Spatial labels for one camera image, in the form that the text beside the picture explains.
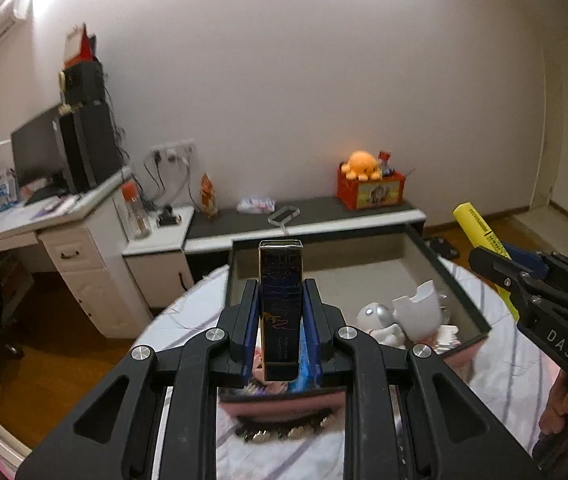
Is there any white cat-ear cup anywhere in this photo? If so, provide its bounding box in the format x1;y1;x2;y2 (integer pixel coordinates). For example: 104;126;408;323
392;280;442;342

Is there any yellow highlighter marker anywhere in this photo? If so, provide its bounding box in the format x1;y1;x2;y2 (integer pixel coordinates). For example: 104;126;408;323
453;203;519;322

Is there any white silver ball toy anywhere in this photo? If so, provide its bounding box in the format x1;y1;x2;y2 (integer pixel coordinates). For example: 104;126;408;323
355;302;405;350

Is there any pink black storage box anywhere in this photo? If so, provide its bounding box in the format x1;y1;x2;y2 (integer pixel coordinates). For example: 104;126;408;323
220;226;490;422

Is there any blue rectangular small box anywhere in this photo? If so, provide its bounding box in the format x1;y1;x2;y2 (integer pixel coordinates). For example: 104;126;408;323
259;240;303;382

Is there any person's right hand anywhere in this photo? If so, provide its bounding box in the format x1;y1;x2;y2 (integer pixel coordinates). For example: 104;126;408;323
539;370;568;436

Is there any striped white tablecloth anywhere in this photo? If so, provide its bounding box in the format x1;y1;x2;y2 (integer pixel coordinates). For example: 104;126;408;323
127;259;557;479

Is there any black floor scale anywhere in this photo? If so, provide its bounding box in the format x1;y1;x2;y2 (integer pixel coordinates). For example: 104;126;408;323
424;236;460;261

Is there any black white tv cabinet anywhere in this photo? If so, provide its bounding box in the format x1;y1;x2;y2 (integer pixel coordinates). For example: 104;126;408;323
123;196;426;310

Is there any orange-lid water bottle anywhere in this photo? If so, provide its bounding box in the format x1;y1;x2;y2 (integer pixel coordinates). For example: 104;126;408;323
121;180;151;240

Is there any white computer desk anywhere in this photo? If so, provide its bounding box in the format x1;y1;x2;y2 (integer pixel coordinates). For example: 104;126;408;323
0;167;153;339

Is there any orange snack bag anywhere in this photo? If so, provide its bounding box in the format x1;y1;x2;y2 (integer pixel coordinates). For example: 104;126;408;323
200;174;219;220

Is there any red cartoon storage crate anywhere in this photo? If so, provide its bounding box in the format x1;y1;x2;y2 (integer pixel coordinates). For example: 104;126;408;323
336;170;405;210

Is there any white tissue pack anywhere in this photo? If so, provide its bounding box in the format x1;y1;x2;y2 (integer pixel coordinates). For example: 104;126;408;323
236;197;276;214

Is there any orange octopus plush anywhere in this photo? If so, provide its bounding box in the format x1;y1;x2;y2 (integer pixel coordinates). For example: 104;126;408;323
340;151;381;182

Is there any black computer tower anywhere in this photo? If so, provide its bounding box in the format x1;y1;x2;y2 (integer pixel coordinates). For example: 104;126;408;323
58;102;122;194

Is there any black computer monitor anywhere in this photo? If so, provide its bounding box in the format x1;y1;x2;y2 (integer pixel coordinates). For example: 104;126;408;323
10;105;68;204

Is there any black speaker box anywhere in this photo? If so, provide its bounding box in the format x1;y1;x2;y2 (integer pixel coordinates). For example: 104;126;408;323
60;61;106;106

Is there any red white calendar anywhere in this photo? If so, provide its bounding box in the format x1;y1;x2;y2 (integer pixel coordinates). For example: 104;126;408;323
63;24;96;68

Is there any white wall power strip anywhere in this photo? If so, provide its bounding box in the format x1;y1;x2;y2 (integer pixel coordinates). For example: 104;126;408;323
149;139;196;159

